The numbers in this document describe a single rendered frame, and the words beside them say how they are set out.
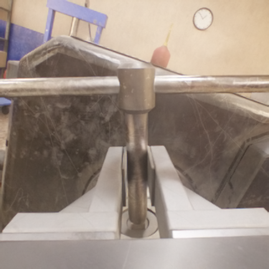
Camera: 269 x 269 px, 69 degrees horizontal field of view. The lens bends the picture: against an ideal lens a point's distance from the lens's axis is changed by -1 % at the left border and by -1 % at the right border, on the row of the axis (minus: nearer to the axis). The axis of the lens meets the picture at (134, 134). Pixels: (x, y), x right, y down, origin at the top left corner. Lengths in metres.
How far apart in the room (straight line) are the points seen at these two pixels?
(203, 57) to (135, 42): 1.18
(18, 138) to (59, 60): 0.15
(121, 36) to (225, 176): 3.40
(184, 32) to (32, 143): 3.48
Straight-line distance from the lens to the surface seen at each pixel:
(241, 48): 3.97
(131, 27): 3.66
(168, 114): 0.31
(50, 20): 3.43
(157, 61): 0.73
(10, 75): 0.40
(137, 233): 0.17
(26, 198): 0.43
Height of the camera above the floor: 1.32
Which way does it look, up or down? 18 degrees down
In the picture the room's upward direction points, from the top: 19 degrees clockwise
